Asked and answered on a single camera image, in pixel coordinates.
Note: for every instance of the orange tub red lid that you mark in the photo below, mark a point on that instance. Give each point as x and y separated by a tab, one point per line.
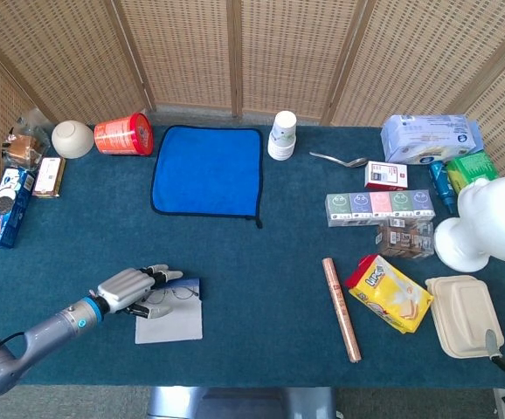
121	135

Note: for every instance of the brown foil roll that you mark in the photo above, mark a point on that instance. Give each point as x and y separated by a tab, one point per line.
341	307

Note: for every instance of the blue Oreo cookie box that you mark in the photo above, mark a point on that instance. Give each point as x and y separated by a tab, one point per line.
8	209

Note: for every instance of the pale blue tissue pack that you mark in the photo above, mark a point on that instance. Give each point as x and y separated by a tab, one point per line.
427	137

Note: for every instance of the white paper cup stack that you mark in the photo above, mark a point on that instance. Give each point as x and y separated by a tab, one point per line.
282	135

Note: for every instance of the thin-framed eyeglasses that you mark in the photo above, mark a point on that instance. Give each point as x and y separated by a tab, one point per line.
185	293

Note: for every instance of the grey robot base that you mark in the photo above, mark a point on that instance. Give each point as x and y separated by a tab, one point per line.
239	403

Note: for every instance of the white foam mannequin head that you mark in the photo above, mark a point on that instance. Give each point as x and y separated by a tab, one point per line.
497	218

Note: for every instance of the small gold white box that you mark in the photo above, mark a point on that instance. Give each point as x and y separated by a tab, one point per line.
48	176

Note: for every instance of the teal table cover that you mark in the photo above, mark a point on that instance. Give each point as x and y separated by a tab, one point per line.
257	262

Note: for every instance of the clear bag brown cake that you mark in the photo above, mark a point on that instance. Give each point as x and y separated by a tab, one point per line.
23	146

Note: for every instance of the metal spoon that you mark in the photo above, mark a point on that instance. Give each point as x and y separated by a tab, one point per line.
355	162

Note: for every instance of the blue bottle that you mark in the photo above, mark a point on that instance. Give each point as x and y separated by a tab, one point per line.
441	183

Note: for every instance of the small white red box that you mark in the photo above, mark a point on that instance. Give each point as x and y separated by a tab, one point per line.
385	174

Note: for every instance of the green packet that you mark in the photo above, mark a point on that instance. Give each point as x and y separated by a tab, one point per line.
471	168

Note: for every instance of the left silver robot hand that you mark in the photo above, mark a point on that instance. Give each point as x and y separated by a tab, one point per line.
123	286

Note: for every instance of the yellow Lipo snack bag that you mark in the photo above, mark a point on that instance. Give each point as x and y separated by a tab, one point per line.
388	292

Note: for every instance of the beige bowl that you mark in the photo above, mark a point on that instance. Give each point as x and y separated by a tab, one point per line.
72	139

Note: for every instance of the blue and white notebook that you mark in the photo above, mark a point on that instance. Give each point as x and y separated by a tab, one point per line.
174	323

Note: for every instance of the blue cloth black trim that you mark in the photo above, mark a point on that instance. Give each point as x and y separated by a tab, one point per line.
209	170

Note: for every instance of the wicker folding screen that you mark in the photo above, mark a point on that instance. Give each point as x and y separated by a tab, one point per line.
182	52

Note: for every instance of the clear pack brown sachets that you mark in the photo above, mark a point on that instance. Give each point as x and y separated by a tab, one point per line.
405	242

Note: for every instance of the pastel pocket tissue multipack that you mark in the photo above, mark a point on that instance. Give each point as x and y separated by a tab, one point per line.
379	207

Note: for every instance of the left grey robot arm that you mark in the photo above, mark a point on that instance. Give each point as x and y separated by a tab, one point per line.
56	327

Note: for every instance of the beige clamshell lunch box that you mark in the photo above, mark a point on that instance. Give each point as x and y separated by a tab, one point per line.
462	314

